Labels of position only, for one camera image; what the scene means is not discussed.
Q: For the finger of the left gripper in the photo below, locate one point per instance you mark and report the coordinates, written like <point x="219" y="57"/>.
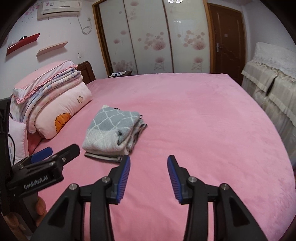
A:
<point x="66" y="155"/>
<point x="41" y="155"/>

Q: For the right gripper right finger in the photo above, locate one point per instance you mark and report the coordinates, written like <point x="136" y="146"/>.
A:
<point x="232" y="219"/>

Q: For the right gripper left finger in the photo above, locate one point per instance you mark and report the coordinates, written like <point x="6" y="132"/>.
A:
<point x="65" y="220"/>

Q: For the grey diamond pattern sweater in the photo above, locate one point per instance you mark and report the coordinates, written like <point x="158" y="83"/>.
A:
<point x="109" y="118"/>

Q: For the person left hand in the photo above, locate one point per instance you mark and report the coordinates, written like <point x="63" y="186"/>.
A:
<point x="26" y="216"/>

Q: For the pink cartoon pillow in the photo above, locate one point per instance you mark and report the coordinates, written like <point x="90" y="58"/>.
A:
<point x="56" y="113"/>

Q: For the black white striped garment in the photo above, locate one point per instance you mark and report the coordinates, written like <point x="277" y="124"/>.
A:
<point x="112" y="145"/>

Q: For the folded pastel quilt stack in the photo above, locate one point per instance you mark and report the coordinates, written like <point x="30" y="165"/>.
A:
<point x="34" y="91"/>

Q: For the dark wooden headboard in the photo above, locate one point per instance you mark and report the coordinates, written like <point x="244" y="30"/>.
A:
<point x="86" y="71"/>

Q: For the pink plush bed blanket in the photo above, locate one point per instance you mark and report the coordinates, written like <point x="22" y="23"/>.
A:
<point x="213" y="128"/>

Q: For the floral sliding wardrobe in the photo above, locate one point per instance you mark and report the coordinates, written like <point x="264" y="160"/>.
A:
<point x="145" y="37"/>

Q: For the beige cloth covered furniture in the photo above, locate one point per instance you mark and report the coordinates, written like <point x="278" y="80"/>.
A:
<point x="269" y="78"/>

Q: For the dark brown wooden door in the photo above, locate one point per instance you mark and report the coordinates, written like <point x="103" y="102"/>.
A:
<point x="229" y="41"/>

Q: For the pink wall shelf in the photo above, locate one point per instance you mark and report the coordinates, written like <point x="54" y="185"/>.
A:
<point x="51" y="48"/>

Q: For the red wall shelf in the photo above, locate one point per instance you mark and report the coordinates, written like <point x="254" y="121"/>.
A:
<point x="22" y="43"/>

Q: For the white wall air conditioner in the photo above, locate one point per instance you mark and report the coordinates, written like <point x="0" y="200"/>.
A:
<point x="50" y="9"/>

